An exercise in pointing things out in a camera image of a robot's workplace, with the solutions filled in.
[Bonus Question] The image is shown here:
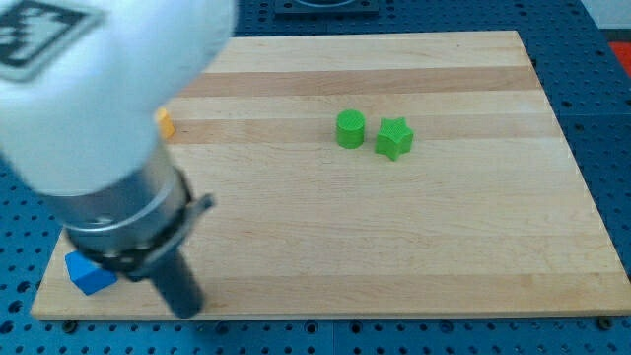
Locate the red object at edge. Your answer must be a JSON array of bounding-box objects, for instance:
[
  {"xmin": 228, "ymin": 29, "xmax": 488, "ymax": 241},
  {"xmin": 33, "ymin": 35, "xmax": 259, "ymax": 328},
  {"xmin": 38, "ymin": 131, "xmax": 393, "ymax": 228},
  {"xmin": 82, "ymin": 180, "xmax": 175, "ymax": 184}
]
[{"xmin": 608, "ymin": 41, "xmax": 631, "ymax": 76}]

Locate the blue block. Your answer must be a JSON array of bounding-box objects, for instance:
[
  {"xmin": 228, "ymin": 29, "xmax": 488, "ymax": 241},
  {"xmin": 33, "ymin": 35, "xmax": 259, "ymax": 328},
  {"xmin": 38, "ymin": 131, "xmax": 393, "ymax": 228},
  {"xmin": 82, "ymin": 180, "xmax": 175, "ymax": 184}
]
[{"xmin": 64, "ymin": 250, "xmax": 118, "ymax": 296}]

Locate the green star block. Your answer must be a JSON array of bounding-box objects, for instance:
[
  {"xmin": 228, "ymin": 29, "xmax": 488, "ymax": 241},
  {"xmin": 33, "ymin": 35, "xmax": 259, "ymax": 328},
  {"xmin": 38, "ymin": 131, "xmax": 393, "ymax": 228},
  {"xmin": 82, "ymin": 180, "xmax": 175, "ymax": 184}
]
[{"xmin": 375, "ymin": 117, "xmax": 414, "ymax": 161}]

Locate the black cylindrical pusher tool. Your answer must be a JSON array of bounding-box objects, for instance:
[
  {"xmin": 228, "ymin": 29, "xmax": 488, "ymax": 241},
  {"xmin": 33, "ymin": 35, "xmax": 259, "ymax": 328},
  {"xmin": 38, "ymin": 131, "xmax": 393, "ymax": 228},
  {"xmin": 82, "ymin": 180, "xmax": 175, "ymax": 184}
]
[{"xmin": 69, "ymin": 171, "xmax": 213, "ymax": 319}]

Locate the green cylinder block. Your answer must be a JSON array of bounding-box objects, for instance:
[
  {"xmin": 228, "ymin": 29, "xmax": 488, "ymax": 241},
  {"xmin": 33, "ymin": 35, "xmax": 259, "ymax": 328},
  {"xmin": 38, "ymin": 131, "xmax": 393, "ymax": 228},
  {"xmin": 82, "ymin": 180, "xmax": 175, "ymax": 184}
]
[{"xmin": 336, "ymin": 109, "xmax": 366, "ymax": 149}]

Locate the wooden board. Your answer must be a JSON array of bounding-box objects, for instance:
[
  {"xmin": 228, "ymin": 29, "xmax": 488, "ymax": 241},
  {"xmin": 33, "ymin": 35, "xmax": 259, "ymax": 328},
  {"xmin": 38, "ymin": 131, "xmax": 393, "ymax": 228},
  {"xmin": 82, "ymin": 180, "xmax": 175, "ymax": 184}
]
[{"xmin": 30, "ymin": 30, "xmax": 631, "ymax": 321}]

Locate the yellow block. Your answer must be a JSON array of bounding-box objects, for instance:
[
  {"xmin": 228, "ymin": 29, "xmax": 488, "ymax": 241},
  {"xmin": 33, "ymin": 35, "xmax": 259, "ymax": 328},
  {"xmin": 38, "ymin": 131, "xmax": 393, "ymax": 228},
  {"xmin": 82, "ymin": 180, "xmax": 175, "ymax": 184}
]
[{"xmin": 155, "ymin": 107, "xmax": 175, "ymax": 139}]

